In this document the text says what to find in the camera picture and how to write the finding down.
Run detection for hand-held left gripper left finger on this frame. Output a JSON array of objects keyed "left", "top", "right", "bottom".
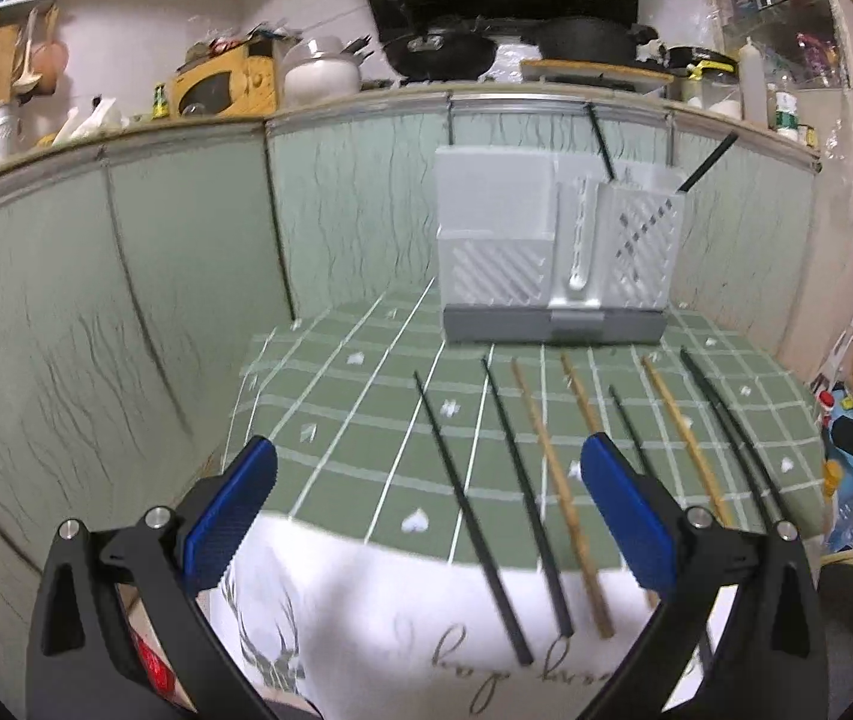
[{"left": 25, "top": 433, "right": 323, "bottom": 720}]

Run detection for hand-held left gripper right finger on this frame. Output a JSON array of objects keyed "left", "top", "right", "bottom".
[{"left": 576, "top": 431, "right": 828, "bottom": 720}]

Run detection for wooden chopstick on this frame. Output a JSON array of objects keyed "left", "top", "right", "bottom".
[
  {"left": 560, "top": 354, "right": 660, "bottom": 610},
  {"left": 510, "top": 358, "right": 615, "bottom": 640},
  {"left": 641, "top": 355, "right": 737, "bottom": 530}
]

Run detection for black chopstick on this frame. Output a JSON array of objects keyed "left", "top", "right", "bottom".
[
  {"left": 413, "top": 370, "right": 534, "bottom": 667},
  {"left": 677, "top": 133, "right": 740, "bottom": 194},
  {"left": 685, "top": 347, "right": 785, "bottom": 524},
  {"left": 480, "top": 358, "right": 575, "bottom": 638},
  {"left": 586, "top": 103, "right": 617, "bottom": 182},
  {"left": 679, "top": 349, "right": 771, "bottom": 535},
  {"left": 608, "top": 385, "right": 660, "bottom": 482}
]

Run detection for white plastic utensil holder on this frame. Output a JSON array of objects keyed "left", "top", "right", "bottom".
[{"left": 434, "top": 144, "right": 686, "bottom": 346}]

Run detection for green checked tablecloth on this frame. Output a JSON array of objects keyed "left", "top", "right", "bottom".
[{"left": 224, "top": 289, "right": 828, "bottom": 567}]

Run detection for white deer print cloth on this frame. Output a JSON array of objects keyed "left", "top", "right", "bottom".
[{"left": 205, "top": 514, "right": 743, "bottom": 720}]

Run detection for green label plastic bottle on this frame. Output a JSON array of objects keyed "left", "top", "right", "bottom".
[{"left": 775, "top": 88, "right": 803, "bottom": 137}]

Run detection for white squeeze bottle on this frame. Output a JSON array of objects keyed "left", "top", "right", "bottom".
[{"left": 737, "top": 37, "right": 770, "bottom": 126}]

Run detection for clear jar white contents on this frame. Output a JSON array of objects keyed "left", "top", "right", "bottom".
[{"left": 685, "top": 69, "right": 743, "bottom": 119}]

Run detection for black countertop appliance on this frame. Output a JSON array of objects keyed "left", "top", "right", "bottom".
[{"left": 665, "top": 45, "right": 740, "bottom": 81}]

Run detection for yellow microwave oven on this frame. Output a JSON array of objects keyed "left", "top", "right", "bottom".
[{"left": 172, "top": 41, "right": 281, "bottom": 119}]

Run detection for white pot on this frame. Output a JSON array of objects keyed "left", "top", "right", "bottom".
[{"left": 284, "top": 36, "right": 365, "bottom": 110}]

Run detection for wooden board under pot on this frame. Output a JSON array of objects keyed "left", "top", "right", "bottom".
[{"left": 520, "top": 58, "right": 677, "bottom": 89}]

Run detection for black cooking pot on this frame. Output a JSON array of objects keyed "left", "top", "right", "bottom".
[{"left": 535, "top": 15, "right": 657, "bottom": 66}]

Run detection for black frying pan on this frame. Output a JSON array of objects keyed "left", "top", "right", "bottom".
[{"left": 382, "top": 19, "right": 497, "bottom": 81}]

